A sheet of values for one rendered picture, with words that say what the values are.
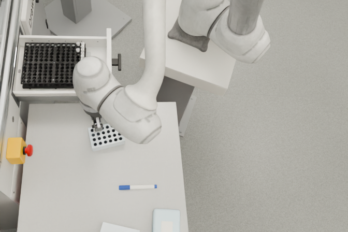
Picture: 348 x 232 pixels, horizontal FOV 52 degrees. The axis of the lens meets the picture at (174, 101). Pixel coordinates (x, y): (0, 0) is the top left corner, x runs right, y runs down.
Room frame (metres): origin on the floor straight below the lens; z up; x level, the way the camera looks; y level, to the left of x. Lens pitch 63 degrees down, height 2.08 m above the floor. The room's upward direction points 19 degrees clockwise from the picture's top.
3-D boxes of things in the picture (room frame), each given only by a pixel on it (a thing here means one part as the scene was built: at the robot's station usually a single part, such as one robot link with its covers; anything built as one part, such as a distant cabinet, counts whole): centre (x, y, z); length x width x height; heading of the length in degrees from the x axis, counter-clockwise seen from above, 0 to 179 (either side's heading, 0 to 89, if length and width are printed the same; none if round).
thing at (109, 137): (0.45, 0.20, 0.78); 0.12 x 0.08 x 0.04; 124
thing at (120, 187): (0.30, 0.02, 0.77); 0.14 x 0.02 x 0.02; 111
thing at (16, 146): (0.26, 0.44, 0.88); 0.07 x 0.05 x 0.07; 22
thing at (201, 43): (1.04, 0.02, 0.86); 0.22 x 0.18 x 0.06; 175
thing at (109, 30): (0.68, 0.28, 0.87); 0.29 x 0.02 x 0.11; 22
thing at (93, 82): (0.45, 0.23, 1.18); 0.13 x 0.11 x 0.16; 66
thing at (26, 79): (0.61, 0.47, 0.87); 0.22 x 0.18 x 0.06; 112
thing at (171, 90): (1.02, 0.02, 0.38); 0.30 x 0.30 x 0.76; 89
